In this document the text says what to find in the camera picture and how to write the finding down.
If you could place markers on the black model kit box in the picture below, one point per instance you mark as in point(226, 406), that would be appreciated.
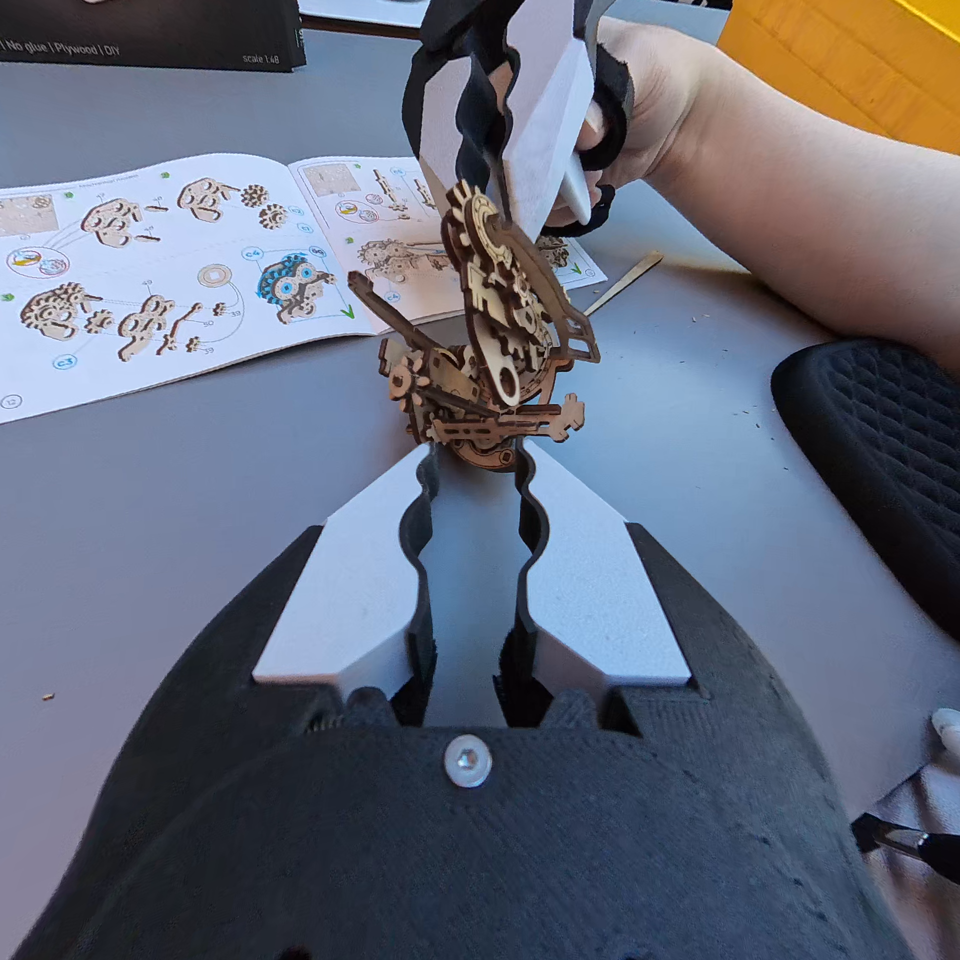
point(150, 22)

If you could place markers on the yellow box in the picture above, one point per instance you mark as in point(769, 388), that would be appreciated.
point(862, 60)

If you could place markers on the small white object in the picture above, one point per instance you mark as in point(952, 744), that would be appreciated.
point(946, 731)

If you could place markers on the white instruction booklet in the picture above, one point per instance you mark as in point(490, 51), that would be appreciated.
point(187, 300)

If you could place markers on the wooden gear model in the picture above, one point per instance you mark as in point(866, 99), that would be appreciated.
point(487, 315)

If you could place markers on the person's right forearm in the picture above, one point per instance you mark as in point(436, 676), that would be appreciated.
point(825, 225)

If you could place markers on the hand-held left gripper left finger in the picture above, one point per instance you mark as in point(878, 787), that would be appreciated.
point(345, 600)

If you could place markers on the pale grey flat board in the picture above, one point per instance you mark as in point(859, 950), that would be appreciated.
point(360, 11)

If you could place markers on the thin wooden stick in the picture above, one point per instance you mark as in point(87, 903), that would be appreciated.
point(630, 274)

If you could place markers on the black mesh cushion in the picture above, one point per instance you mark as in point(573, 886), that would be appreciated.
point(885, 465)

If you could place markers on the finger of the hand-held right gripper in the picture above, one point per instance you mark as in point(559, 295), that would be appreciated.
point(547, 112)
point(439, 127)

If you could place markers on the person's right hand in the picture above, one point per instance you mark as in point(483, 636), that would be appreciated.
point(667, 105)

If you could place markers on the black metal hand tool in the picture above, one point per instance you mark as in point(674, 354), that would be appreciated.
point(937, 859)

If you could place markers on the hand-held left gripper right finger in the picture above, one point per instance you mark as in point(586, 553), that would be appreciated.
point(600, 600)

